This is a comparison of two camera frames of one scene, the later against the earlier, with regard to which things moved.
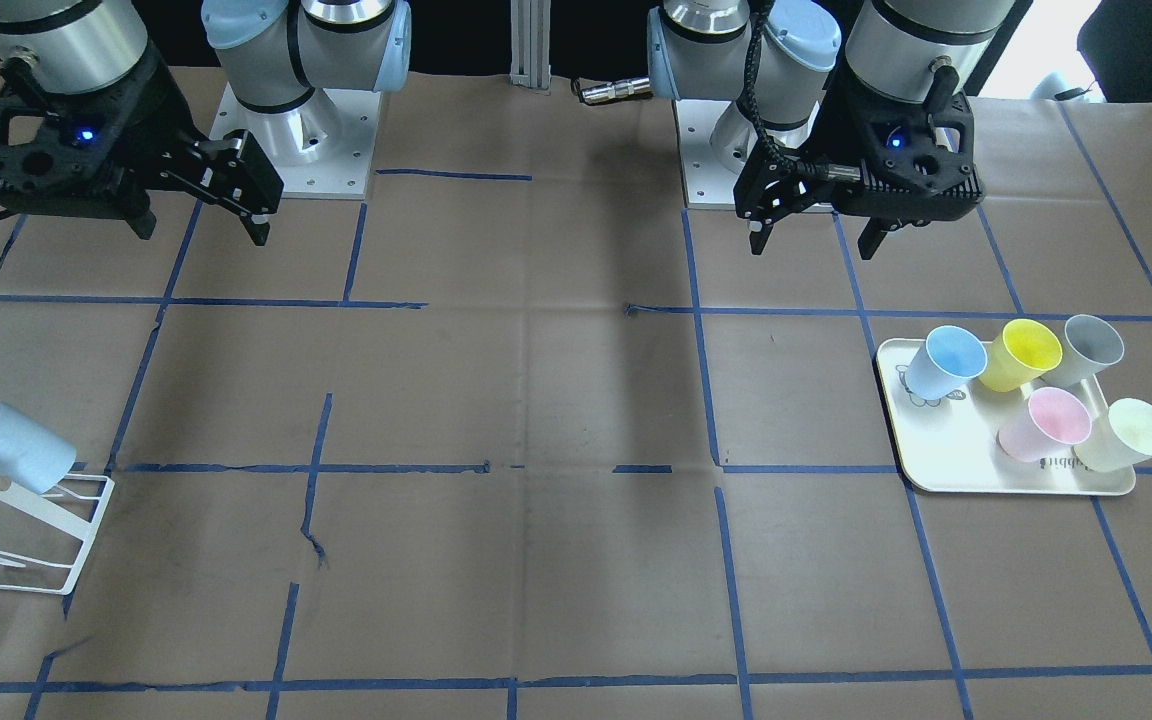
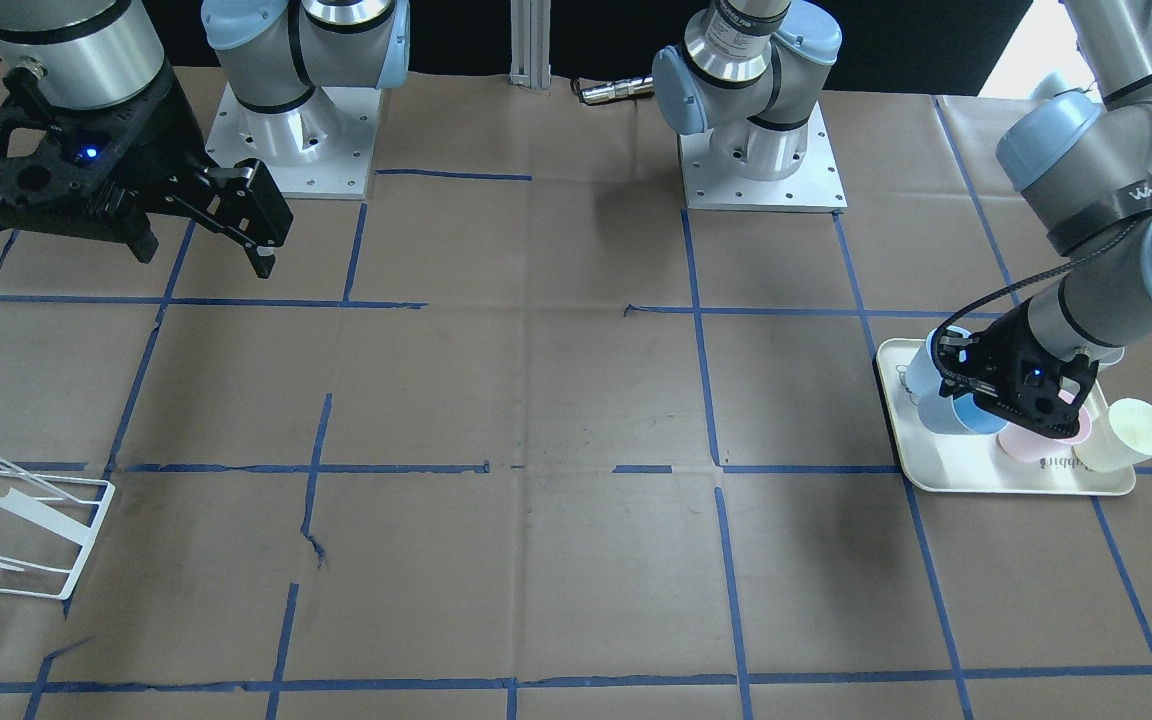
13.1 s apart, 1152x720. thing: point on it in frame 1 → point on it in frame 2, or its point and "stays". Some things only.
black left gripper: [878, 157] → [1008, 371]
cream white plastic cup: [1130, 431] stays
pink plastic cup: [1050, 422] stays
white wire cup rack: [51, 510] stays
